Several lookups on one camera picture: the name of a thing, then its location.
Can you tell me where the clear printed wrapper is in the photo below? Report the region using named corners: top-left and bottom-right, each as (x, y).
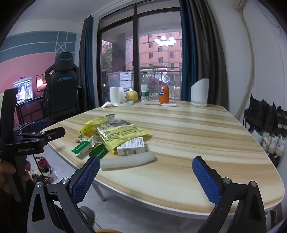
top-left (107, 119), bottom-right (133, 129)

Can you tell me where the white table leg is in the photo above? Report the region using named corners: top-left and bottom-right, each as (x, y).
top-left (92, 179), bottom-right (106, 202)
top-left (178, 218), bottom-right (193, 231)

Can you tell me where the white paper towel roll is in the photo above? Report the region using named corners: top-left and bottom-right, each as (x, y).
top-left (109, 86), bottom-right (124, 104)

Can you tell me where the white foam tube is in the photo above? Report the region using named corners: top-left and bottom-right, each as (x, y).
top-left (99, 152), bottom-right (155, 171)

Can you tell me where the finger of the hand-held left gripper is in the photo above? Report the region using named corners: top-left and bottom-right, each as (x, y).
top-left (21, 127), bottom-right (66, 142)
top-left (13, 120), bottom-right (48, 135)

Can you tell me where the white-handled knife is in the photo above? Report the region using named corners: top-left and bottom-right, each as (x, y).
top-left (145, 103), bottom-right (179, 107)

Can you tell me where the large computer monitor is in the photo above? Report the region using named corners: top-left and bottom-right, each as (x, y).
top-left (13, 77), bottom-right (34, 104)

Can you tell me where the blue grey curtain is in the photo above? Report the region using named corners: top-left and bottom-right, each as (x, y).
top-left (179, 0), bottom-right (229, 110)
top-left (77, 15), bottom-right (96, 112)

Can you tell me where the small computer monitor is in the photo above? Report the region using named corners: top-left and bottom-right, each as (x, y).
top-left (36, 75), bottom-right (47, 93)

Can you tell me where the white wrapper green label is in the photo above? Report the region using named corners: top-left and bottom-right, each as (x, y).
top-left (71, 138), bottom-right (96, 155)
top-left (89, 143), bottom-right (109, 158)

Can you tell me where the orange soda can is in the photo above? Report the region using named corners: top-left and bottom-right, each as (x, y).
top-left (159, 86), bottom-right (170, 104)

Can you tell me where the white wall pipe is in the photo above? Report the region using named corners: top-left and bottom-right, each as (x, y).
top-left (234, 9), bottom-right (256, 119)

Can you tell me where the black sliding door frame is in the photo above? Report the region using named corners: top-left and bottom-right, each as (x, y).
top-left (97, 0), bottom-right (183, 106)

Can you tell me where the row of white sneakers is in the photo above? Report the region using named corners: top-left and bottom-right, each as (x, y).
top-left (250, 129), bottom-right (287, 157)

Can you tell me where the black gaming chair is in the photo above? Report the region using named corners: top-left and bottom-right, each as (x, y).
top-left (38, 53), bottom-right (79, 126)

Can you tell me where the yellow pear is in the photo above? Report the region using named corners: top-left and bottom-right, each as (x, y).
top-left (125, 91), bottom-right (138, 102)

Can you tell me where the white barcode box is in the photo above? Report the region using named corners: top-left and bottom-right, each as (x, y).
top-left (117, 137), bottom-right (146, 156)

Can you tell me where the row of black boots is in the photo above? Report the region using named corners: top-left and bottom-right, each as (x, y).
top-left (243, 94), bottom-right (287, 137)

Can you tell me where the black cable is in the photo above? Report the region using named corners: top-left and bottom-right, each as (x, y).
top-left (33, 154), bottom-right (48, 184)

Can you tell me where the white drawer cabinet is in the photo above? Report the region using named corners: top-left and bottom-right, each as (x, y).
top-left (107, 71), bottom-right (133, 93)

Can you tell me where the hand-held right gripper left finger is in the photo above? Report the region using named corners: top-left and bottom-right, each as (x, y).
top-left (27, 156), bottom-right (100, 233)

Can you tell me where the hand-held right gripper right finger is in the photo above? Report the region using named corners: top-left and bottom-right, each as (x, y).
top-left (192, 156), bottom-right (267, 233)

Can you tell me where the white slanted container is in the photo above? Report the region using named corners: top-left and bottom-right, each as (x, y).
top-left (190, 78), bottom-right (210, 107)

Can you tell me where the small red object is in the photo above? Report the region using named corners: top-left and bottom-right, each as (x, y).
top-left (34, 157), bottom-right (52, 173)

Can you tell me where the clear water bottle green label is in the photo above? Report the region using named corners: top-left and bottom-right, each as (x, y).
top-left (140, 72), bottom-right (150, 101)

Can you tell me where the white tissue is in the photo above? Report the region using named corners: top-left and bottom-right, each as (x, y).
top-left (101, 101), bottom-right (119, 109)

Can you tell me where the balcony railing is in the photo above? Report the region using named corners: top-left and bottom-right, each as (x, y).
top-left (139, 67), bottom-right (182, 99)

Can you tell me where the grey slipper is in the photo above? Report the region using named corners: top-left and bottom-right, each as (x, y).
top-left (79, 206), bottom-right (96, 227)

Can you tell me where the large yellow printed plastic bag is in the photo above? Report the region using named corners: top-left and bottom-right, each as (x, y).
top-left (96, 125), bottom-right (152, 155)

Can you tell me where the person's left hand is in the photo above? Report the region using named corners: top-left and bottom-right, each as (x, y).
top-left (0, 160), bottom-right (31, 195)

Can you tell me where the dark red desk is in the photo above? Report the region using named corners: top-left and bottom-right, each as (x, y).
top-left (13, 96), bottom-right (47, 126)

